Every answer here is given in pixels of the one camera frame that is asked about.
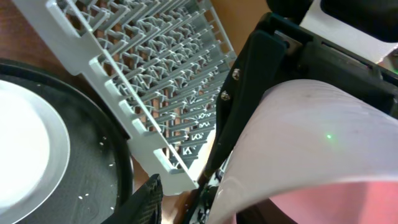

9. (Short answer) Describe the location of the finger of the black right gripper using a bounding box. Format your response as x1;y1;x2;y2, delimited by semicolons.
183;30;287;223

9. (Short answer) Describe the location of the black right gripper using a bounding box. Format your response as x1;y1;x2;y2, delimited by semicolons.
261;12;397;118

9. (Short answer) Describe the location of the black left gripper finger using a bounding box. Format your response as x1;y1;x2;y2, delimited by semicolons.
101;174;163;224

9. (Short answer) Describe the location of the pink plastic cup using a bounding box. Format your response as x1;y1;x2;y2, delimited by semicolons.
208;80;397;223

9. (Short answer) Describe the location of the grey dishwasher rack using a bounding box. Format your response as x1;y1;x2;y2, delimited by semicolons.
16;0;236;195

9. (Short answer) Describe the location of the round black serving tray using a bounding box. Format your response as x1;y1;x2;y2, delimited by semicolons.
1;59;134;224

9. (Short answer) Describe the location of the pale grey plate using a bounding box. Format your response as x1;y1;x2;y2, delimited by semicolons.
1;81;70;223

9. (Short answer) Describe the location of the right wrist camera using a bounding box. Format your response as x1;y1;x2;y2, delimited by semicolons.
266;0;398;66

